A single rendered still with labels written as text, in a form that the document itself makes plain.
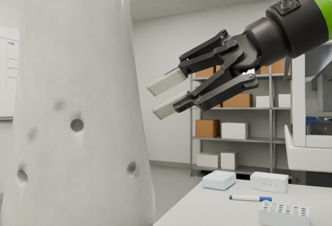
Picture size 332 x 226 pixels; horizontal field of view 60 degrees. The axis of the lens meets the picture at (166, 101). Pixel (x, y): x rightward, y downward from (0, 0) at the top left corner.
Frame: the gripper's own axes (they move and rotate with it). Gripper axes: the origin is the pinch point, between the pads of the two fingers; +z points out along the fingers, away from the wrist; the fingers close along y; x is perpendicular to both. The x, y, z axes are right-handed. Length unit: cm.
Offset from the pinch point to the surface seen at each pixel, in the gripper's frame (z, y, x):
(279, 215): -5.1, 11.7, 48.0
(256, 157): 12, -181, 404
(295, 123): -26, -31, 85
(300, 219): -9, 14, 49
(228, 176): 8, -15, 72
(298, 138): -24, -26, 89
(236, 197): 6, -2, 62
